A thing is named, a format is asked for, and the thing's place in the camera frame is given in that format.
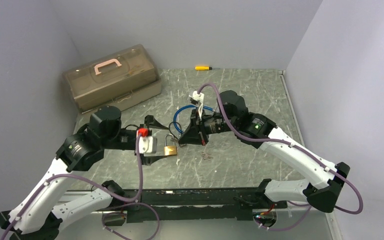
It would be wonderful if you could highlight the aluminium frame rail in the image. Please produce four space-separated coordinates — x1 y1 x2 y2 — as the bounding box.
32 70 342 240

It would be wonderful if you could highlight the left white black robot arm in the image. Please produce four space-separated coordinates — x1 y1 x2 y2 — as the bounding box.
0 105 162 240

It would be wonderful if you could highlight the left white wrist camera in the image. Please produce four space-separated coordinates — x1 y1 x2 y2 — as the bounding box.
136 128 158 154

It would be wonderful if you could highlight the brass padlock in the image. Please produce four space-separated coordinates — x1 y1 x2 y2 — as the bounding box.
163 133 178 157

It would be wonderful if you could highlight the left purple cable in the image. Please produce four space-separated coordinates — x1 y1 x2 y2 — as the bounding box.
0 134 161 240

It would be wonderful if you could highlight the silver key bunch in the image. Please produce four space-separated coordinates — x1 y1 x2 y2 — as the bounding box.
201 152 212 160

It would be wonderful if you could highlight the translucent brown toolbox pink handle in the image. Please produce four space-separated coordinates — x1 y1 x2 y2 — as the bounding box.
62 44 162 113

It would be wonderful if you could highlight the blue cable lock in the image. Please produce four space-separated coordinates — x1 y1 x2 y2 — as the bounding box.
173 104 214 135

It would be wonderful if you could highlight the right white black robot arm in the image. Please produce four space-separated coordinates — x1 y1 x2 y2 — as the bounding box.
179 90 350 213

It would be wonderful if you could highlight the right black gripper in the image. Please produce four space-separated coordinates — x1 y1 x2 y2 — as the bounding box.
178 106 238 146

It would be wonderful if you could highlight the yellow handled screwdriver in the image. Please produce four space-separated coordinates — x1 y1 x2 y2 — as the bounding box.
194 66 213 71

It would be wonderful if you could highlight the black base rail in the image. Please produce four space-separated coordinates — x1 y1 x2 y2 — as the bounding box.
103 187 288 223

